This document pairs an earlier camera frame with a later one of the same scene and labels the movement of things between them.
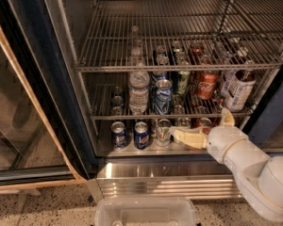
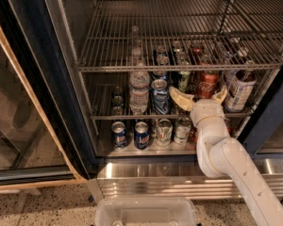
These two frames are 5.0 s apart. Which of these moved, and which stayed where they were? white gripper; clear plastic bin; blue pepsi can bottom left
Moved: white gripper
Stayed: blue pepsi can bottom left; clear plastic bin
